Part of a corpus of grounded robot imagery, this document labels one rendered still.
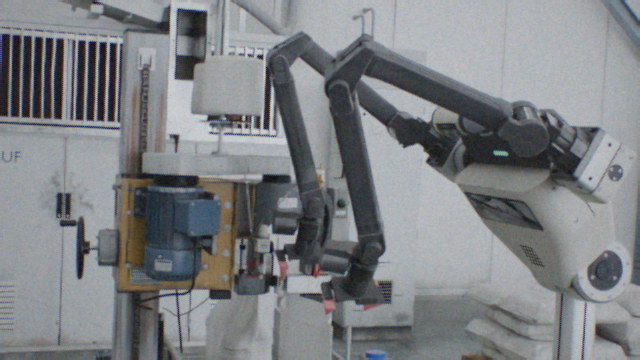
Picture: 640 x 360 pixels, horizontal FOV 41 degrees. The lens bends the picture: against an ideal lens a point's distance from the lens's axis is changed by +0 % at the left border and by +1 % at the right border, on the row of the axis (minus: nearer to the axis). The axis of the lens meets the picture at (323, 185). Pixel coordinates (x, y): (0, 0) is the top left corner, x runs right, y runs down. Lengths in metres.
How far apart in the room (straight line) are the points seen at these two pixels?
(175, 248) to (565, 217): 0.99
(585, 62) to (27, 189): 4.85
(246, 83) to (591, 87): 5.86
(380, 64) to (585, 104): 6.29
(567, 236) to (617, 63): 6.16
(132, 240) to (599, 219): 1.25
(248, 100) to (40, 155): 2.98
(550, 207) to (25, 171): 3.72
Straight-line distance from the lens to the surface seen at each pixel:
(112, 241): 2.50
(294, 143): 2.22
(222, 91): 2.29
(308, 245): 2.32
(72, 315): 5.27
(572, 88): 7.81
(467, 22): 7.33
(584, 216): 1.98
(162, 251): 2.28
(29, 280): 5.23
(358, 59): 1.63
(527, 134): 1.72
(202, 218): 2.22
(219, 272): 2.52
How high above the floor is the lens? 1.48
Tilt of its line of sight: 3 degrees down
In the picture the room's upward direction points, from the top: 3 degrees clockwise
